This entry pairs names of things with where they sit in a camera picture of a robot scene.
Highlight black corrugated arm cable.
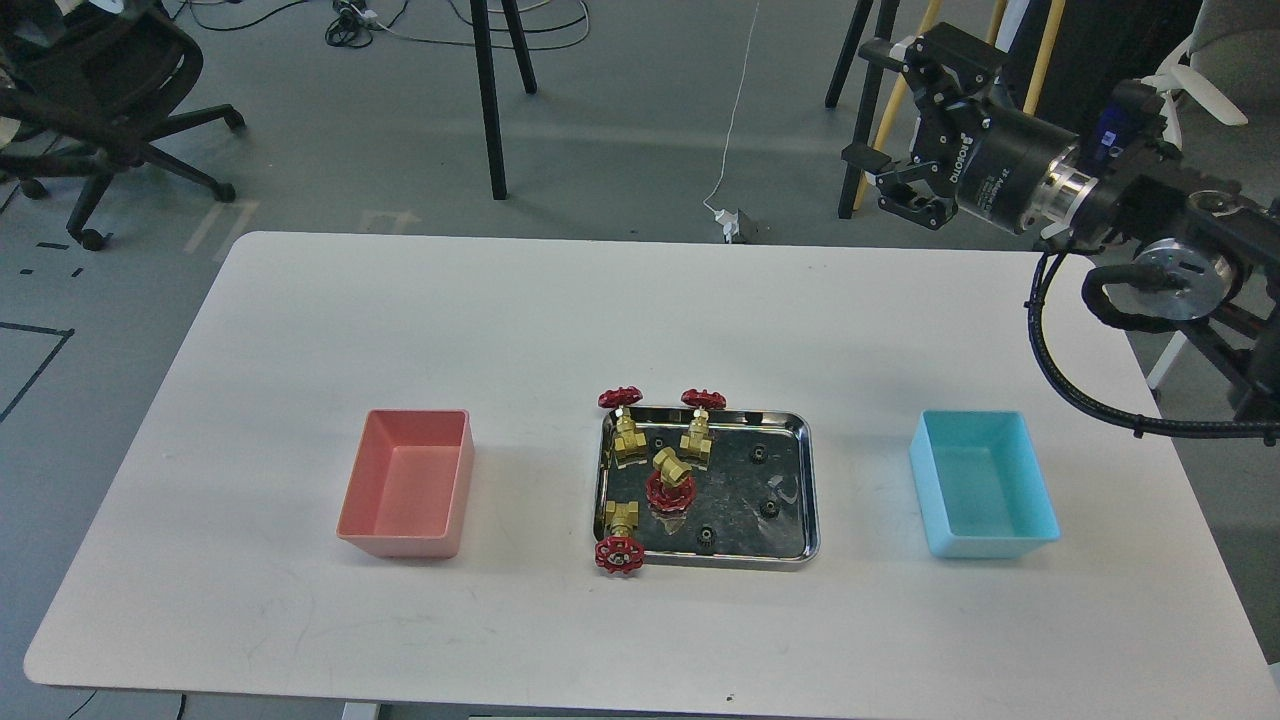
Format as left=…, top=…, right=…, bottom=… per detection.
left=1025, top=250, right=1280, bottom=446

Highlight stainless steel tray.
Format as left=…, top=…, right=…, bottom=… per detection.
left=593, top=409, right=820, bottom=569

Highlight black cabinet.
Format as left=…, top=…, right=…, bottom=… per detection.
left=996, top=1, right=1202, bottom=135

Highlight black floor cables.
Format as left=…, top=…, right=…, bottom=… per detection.
left=170, top=0, right=593, bottom=53

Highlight brass valve red handwheel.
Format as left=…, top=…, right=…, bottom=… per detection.
left=645, top=447, right=698, bottom=512

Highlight white power adapter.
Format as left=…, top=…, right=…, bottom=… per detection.
left=713, top=209, right=759, bottom=243

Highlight blue plastic box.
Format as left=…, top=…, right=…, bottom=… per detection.
left=909, top=410, right=1061, bottom=559

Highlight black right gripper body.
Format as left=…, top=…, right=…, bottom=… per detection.
left=905, top=23, right=1084, bottom=234

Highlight black office chair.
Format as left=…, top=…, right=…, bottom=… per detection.
left=3, top=1, right=244, bottom=251

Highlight black stand legs left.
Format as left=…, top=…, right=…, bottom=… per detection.
left=468, top=1, right=538, bottom=201

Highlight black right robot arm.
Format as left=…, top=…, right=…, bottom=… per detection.
left=844, top=23, right=1277, bottom=445

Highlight brass valve bottom left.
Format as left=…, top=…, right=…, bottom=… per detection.
left=594, top=500, right=645, bottom=574

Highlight white thin cable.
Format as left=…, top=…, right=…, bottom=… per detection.
left=703, top=0, right=763, bottom=215

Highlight black and wooden easel legs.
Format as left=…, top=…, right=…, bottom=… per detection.
left=824, top=1, right=1068, bottom=219

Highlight pink plastic box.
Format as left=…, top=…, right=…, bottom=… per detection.
left=335, top=409, right=474, bottom=559

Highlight brass valve top middle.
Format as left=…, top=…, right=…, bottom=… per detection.
left=677, top=388, right=727, bottom=468

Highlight brass valve top left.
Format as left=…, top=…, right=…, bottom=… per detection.
left=596, top=386, right=649, bottom=468

